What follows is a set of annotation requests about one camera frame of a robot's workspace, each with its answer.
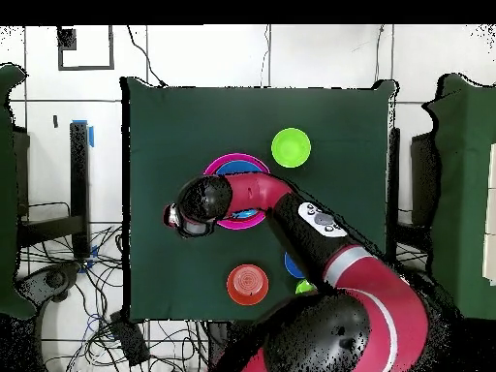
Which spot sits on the large pink bowl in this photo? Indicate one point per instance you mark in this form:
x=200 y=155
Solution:
x=242 y=225

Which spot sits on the medium blue bowl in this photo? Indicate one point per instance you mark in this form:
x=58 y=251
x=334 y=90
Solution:
x=238 y=167

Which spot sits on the small dark blue bowl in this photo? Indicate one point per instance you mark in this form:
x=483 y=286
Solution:
x=292 y=267

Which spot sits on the small green bowl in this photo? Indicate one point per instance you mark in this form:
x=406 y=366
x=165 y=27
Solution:
x=291 y=148

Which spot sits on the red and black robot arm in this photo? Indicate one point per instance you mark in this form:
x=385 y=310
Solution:
x=348 y=279

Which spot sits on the dark green tablecloth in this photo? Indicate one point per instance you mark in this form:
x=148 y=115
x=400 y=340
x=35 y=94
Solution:
x=174 y=135

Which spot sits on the small deep orange bowl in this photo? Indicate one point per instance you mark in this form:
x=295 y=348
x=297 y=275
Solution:
x=247 y=285

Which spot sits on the black floor box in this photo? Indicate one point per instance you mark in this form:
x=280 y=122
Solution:
x=130 y=337

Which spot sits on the grey wheeled floor base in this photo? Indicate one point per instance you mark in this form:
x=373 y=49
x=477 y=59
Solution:
x=52 y=279

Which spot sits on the green cup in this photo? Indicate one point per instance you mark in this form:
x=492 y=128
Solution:
x=304 y=287

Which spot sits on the green cloth side table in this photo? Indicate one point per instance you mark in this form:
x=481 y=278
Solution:
x=465 y=174
x=7 y=193

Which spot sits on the white box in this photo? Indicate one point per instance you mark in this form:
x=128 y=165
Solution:
x=490 y=217

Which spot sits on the black post with blue tape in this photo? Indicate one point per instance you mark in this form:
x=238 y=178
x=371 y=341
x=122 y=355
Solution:
x=79 y=186

